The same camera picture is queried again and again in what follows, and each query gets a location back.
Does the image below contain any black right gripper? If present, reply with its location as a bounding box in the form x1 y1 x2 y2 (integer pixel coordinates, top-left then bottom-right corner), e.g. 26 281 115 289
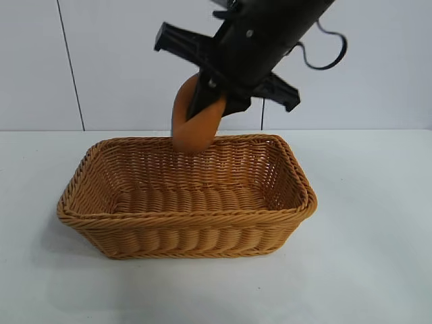
154 0 335 123

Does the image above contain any brown bread roll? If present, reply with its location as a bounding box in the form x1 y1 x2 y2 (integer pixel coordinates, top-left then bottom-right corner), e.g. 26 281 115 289
170 76 227 155

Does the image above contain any tan woven wicker basket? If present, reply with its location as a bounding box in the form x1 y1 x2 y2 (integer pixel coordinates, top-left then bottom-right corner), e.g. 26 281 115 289
56 134 319 260

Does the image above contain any thin black cable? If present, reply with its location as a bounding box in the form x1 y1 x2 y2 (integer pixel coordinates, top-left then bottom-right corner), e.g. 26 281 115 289
296 19 348 72

